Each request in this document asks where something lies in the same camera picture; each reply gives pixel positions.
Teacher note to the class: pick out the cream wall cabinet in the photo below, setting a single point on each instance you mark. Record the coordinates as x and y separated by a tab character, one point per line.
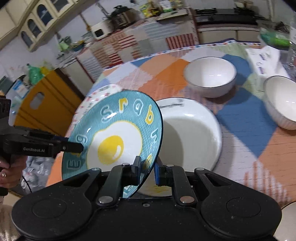
33	20

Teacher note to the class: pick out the orange wooden chair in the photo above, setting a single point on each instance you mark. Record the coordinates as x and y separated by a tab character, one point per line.
50	105

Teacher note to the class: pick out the white rice cooker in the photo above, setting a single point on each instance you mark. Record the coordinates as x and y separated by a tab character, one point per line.
102	29

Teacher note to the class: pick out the black pressure cooker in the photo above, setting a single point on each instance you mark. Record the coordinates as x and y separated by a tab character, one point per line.
122	17

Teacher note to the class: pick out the patchwork tablecloth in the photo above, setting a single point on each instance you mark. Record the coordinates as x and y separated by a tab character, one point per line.
232	135

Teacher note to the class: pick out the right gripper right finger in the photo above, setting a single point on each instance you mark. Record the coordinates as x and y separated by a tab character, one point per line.
176	178

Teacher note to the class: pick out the pink bunny carrot plate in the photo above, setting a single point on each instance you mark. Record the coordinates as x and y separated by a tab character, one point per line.
97	101

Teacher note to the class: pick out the white tissue pack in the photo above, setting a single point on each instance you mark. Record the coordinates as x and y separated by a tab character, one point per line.
265	62

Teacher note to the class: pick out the person left hand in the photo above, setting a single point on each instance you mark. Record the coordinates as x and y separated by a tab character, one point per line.
11	174

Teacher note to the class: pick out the blue fried egg plate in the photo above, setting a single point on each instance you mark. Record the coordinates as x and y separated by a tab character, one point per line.
114	131

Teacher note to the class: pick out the white bowl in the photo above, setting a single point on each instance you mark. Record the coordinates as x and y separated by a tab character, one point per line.
279	100
210	77
287	228

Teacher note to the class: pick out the striped counter cloth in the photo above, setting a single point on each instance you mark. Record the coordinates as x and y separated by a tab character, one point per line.
141	39

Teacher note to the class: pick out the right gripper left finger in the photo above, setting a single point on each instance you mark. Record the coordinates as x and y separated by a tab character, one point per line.
120	176

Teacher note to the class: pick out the black gas stove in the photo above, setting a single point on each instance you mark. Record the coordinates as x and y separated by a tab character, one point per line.
216	16

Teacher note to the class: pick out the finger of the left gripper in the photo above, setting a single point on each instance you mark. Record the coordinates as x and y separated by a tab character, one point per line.
50	147

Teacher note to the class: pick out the large white plate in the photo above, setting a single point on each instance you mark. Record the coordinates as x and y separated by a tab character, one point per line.
192	136

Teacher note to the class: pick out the green item plastic container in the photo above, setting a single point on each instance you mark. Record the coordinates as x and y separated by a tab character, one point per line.
276	39

